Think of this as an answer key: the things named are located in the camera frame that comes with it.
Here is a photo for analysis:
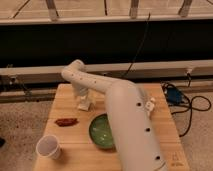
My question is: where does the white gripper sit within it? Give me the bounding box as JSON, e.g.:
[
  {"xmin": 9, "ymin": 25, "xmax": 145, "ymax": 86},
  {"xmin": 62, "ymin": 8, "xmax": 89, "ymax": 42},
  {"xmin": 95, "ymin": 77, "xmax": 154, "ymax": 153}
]
[{"xmin": 72, "ymin": 83, "xmax": 96, "ymax": 109}]

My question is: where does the white sponge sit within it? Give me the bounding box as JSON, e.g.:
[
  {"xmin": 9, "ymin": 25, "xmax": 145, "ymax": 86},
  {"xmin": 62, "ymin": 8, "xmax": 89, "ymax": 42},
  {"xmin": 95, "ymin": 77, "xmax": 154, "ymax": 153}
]
[{"xmin": 77, "ymin": 97, "xmax": 89, "ymax": 111}]

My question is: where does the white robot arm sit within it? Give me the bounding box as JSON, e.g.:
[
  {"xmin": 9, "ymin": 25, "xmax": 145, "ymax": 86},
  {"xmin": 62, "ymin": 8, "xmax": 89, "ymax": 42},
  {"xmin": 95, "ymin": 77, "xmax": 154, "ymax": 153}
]
[{"xmin": 61, "ymin": 60, "xmax": 168, "ymax": 171}]

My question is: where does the green ceramic bowl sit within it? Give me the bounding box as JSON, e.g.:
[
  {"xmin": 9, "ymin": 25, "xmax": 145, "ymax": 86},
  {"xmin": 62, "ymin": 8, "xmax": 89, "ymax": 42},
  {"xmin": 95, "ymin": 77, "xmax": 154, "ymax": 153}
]
[{"xmin": 88, "ymin": 113, "xmax": 115, "ymax": 150}]

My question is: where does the dark red object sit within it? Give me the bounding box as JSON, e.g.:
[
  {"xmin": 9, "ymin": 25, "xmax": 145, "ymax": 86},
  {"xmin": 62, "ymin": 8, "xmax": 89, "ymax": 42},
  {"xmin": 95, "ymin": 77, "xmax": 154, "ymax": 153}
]
[{"xmin": 55, "ymin": 118, "xmax": 78, "ymax": 127}]

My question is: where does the white bottle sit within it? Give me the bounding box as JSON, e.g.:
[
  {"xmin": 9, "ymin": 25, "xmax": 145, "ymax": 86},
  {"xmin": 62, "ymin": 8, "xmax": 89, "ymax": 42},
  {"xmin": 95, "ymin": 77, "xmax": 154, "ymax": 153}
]
[{"xmin": 145, "ymin": 97, "xmax": 156, "ymax": 115}]

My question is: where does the white paper cup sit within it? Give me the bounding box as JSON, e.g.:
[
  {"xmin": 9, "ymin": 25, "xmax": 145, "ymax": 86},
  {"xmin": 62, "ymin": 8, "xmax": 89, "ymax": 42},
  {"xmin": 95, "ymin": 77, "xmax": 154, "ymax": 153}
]
[{"xmin": 36, "ymin": 135, "xmax": 61, "ymax": 159}]

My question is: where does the blue device on floor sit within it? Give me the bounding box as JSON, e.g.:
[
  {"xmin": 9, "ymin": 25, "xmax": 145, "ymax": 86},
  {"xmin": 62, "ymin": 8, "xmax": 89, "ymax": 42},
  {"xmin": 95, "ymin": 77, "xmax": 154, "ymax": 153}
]
[{"xmin": 166, "ymin": 88, "xmax": 182, "ymax": 104}]

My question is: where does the black floor cable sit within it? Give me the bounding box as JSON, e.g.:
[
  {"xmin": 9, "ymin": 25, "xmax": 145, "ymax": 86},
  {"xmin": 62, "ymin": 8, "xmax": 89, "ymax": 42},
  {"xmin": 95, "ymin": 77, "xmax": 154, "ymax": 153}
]
[{"xmin": 162, "ymin": 82, "xmax": 212, "ymax": 138}]

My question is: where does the black hanging cable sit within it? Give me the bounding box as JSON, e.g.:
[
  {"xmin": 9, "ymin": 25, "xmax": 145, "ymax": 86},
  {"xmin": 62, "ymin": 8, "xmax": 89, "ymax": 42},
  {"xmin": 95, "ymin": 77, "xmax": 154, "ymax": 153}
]
[{"xmin": 120, "ymin": 12, "xmax": 152, "ymax": 81}]

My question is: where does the metal rail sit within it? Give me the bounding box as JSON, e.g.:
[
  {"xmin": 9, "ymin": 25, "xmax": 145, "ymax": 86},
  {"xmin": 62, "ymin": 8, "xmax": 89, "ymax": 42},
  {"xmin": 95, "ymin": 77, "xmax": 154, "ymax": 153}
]
[{"xmin": 0, "ymin": 60, "xmax": 213, "ymax": 83}]

